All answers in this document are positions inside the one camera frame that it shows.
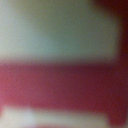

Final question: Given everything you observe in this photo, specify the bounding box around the yellow red snack box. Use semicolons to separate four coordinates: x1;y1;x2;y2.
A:
0;0;128;128

